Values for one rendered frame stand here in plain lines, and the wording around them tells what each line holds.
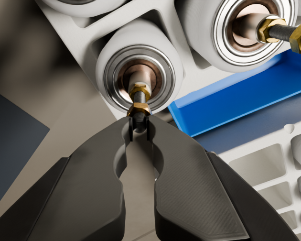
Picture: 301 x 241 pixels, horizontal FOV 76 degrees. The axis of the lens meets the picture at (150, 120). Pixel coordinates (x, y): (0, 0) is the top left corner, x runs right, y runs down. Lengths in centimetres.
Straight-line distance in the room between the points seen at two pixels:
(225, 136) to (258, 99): 11
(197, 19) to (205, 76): 10
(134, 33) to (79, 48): 10
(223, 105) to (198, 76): 18
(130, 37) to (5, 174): 36
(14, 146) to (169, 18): 40
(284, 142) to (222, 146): 11
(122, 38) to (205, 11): 8
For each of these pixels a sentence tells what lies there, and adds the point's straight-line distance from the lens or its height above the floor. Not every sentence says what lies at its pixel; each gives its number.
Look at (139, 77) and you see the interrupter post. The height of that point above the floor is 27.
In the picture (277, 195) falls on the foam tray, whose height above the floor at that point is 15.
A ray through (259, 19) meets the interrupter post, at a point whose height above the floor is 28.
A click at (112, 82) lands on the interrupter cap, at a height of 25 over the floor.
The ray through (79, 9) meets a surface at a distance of 21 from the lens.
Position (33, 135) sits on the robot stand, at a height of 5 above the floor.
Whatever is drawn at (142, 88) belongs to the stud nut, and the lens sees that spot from 17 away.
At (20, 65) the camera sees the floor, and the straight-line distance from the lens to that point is 54.
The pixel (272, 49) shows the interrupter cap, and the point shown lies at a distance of 24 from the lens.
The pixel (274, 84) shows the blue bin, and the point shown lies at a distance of 49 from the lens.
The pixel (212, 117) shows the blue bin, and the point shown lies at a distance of 44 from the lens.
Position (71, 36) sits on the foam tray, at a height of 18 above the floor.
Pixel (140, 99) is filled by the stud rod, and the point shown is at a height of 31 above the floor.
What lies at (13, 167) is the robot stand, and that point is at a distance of 48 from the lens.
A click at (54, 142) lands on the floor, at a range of 62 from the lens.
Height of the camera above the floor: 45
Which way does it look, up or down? 58 degrees down
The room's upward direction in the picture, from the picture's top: 175 degrees clockwise
